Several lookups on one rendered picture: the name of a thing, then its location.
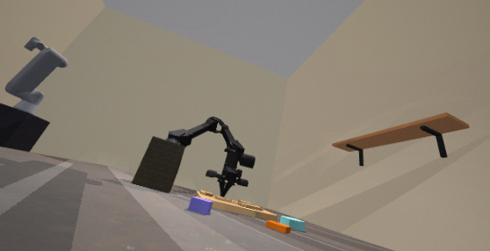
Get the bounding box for light blue flat block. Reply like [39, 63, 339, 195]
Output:
[280, 216, 306, 232]

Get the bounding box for purple block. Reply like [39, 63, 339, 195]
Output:
[188, 197, 213, 215]

